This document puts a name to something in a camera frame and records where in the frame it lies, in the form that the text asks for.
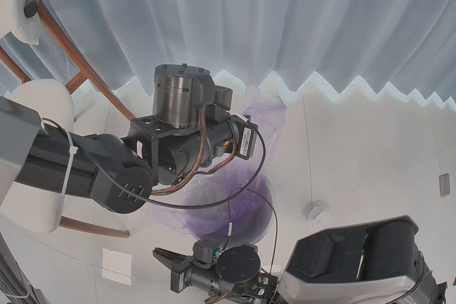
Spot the crumpled white paper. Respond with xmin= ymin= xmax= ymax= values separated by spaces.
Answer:
xmin=306 ymin=199 xmax=330 ymax=226

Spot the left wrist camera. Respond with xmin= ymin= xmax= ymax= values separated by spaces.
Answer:
xmin=213 ymin=85 xmax=234 ymax=115

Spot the white trash bin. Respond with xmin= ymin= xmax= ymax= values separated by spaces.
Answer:
xmin=189 ymin=169 xmax=277 ymax=247

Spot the black cable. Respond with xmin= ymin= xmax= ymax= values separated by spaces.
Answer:
xmin=226 ymin=189 xmax=279 ymax=276
xmin=142 ymin=115 xmax=267 ymax=208

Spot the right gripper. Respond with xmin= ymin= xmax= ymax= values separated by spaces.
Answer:
xmin=153 ymin=248 xmax=219 ymax=294

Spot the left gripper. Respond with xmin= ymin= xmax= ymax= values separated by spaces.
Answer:
xmin=207 ymin=114 xmax=259 ymax=164

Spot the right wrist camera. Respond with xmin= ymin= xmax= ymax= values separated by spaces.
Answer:
xmin=192 ymin=239 xmax=220 ymax=266

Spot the white cushioned wooden chair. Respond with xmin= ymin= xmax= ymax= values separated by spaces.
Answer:
xmin=0 ymin=0 xmax=138 ymax=240

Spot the pale blue curtain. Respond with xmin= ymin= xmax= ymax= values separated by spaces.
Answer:
xmin=0 ymin=0 xmax=456 ymax=107

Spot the purple plastic bag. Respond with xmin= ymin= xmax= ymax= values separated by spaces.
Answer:
xmin=144 ymin=83 xmax=287 ymax=237

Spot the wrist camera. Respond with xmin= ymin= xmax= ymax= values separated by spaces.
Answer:
xmin=213 ymin=85 xmax=234 ymax=115
xmin=192 ymin=239 xmax=220 ymax=266

